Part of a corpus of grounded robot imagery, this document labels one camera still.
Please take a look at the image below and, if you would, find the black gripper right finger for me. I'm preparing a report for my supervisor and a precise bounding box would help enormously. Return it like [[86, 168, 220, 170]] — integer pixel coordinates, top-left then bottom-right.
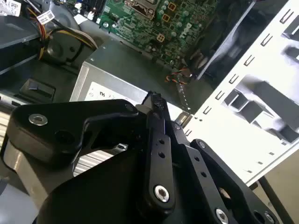
[[167, 109, 281, 224]]

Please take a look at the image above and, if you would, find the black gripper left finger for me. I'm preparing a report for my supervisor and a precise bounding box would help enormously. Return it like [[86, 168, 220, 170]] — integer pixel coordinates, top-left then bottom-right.
[[0, 91, 176, 214]]

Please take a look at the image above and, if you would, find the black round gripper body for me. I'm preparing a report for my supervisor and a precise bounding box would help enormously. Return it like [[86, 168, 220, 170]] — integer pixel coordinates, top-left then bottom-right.
[[36, 149, 208, 224]]

